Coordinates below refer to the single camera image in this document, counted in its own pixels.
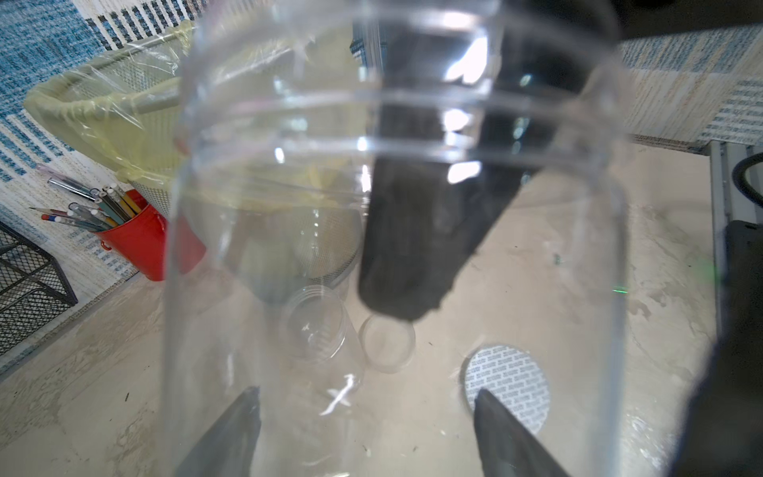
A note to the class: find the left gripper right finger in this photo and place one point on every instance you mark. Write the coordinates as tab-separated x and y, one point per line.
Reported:
506	447

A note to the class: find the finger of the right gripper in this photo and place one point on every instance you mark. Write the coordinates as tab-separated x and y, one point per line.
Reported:
422	229

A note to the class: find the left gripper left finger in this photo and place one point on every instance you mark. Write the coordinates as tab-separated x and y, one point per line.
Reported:
227	447

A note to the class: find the patterned white jar lid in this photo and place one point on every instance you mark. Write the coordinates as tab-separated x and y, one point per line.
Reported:
514	377

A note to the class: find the jar with patterned white lid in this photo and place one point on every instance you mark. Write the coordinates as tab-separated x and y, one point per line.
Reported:
547	279

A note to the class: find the clear plastic jar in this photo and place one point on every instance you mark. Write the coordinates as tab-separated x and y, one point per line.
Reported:
319	341

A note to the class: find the clear large jar lid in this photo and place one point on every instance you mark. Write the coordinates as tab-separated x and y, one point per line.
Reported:
388	343

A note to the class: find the bin with yellow bag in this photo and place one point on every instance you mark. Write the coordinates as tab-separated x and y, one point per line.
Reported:
149	131

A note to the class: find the red pen holder cup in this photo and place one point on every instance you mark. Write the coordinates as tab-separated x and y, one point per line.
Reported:
141	240

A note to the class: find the pens in red cup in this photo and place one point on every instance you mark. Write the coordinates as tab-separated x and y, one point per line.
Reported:
94	209

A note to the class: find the black wire mesh shelf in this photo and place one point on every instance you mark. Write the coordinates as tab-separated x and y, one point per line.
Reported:
34	289

